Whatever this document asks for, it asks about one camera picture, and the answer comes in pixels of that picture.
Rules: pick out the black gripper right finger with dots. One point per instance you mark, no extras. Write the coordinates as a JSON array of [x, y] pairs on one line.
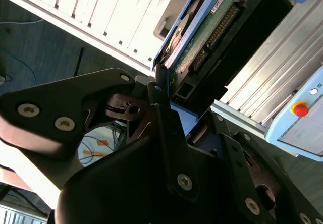
[[237, 163]]

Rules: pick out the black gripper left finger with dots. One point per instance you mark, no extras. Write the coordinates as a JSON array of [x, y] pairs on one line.
[[63, 100]]

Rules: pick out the hard disk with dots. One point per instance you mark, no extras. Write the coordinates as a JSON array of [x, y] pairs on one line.
[[194, 50]]

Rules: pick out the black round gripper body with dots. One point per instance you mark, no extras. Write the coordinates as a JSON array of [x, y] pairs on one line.
[[131, 183]]

